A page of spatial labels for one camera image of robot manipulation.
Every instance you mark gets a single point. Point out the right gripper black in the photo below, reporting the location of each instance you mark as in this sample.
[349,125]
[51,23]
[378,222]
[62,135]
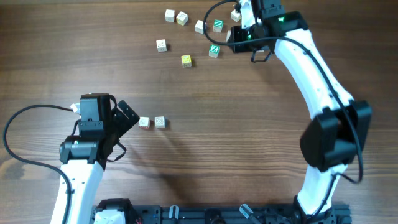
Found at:
[236,35]

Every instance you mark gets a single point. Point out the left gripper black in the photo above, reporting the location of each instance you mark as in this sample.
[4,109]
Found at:
[124,125]

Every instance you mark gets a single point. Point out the white block red letter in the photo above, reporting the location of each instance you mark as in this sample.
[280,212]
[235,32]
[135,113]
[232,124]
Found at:
[144,122]

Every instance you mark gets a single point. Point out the white block faint drawing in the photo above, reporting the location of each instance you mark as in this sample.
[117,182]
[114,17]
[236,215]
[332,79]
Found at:
[160,122]

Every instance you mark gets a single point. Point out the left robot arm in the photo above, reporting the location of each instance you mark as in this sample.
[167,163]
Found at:
[85,153]

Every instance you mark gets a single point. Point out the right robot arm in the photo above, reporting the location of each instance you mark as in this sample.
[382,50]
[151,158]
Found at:
[339,124]

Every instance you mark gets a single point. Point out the plain white block top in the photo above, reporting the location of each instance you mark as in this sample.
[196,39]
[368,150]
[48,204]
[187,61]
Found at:
[236,16]

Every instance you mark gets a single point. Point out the green Z block upper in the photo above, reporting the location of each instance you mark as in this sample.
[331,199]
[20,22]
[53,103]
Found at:
[217,26]

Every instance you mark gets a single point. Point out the green z block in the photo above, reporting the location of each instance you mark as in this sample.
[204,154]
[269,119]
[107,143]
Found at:
[217,26]
[214,51]

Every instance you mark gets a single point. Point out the green Z block lower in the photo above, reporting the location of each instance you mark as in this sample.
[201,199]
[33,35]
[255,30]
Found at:
[214,51]

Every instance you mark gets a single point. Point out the white block blue side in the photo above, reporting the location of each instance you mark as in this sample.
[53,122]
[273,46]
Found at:
[199,27]

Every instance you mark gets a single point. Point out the yellow top block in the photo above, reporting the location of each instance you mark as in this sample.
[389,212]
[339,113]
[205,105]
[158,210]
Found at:
[186,61]

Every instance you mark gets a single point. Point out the white block yellow side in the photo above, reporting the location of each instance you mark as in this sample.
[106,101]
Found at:
[182,18]

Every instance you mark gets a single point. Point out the plain white block top-left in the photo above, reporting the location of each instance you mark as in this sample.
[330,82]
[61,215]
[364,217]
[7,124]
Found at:
[169,15]

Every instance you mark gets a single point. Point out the white block dotted left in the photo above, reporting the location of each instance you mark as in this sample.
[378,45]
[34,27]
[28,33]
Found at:
[161,45]

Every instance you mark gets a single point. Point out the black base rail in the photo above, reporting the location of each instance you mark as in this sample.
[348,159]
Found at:
[122,211]

